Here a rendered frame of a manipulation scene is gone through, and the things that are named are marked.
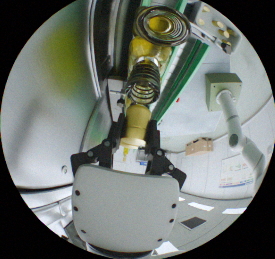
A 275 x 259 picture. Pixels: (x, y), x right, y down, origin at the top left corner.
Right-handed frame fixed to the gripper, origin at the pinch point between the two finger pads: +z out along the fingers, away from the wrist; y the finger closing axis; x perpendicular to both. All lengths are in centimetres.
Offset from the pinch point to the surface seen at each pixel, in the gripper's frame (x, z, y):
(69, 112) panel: -1.5, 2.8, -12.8
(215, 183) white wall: -240, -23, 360
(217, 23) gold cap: 35.6, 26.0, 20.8
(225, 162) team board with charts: -178, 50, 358
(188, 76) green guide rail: 4.5, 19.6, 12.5
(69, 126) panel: -4.0, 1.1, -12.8
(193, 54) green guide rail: 12.4, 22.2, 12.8
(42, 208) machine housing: -2.6, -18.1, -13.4
